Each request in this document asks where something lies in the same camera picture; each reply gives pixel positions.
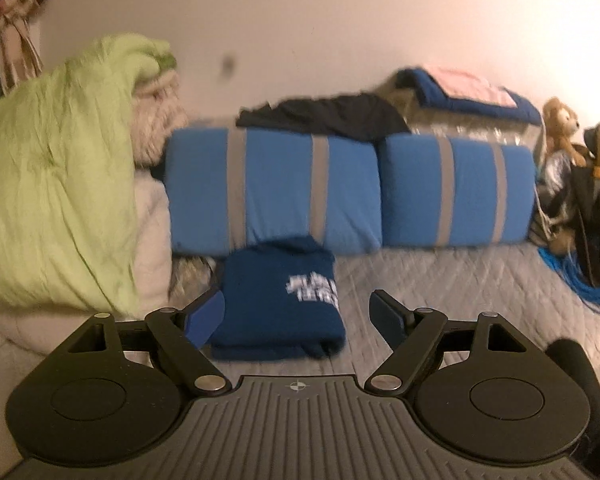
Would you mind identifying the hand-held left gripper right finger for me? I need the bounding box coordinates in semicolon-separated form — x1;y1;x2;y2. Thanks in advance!
362;289;536;395

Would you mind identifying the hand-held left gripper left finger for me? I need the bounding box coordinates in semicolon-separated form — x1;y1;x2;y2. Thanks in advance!
60;290;231;395

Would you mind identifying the dark blue hoodie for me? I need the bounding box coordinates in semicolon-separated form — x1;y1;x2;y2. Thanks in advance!
207;235;346;361

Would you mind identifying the grey quilted bed cover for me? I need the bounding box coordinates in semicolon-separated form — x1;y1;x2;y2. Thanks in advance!
0;245;600;396

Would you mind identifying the blue pillow with grey stripes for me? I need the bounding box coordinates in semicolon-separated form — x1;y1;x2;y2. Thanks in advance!
164;127;383;256
377;132;538;250

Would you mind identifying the black bag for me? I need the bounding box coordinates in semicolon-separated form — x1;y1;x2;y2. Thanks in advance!
570;122;600;288

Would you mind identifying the light green duvet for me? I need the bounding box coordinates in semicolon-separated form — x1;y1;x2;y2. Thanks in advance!
0;34;177;316

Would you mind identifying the beige fluffy blanket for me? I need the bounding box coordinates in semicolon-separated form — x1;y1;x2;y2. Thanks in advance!
130;72;188;168

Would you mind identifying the grey patterned bag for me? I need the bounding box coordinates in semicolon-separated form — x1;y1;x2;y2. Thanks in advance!
530;150;581;256

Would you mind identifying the clear plastic storage bag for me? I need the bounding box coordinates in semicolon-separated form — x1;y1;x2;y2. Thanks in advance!
380;72;546;161

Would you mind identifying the dark navy cloth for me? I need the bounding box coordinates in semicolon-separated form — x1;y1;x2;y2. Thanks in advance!
236;94;412;142

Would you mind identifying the folded blue and pink blanket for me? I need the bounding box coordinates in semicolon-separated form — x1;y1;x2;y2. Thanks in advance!
395;65;543;127

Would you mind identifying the brown teddy bear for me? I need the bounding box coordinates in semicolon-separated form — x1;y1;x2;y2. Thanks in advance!
542;99;588;166

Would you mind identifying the floral cloth bundle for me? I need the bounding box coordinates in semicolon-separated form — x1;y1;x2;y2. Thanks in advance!
0;0;61;96

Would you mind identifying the bright blue cord bundle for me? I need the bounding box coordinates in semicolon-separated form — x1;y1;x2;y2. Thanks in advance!
537;230;600;306

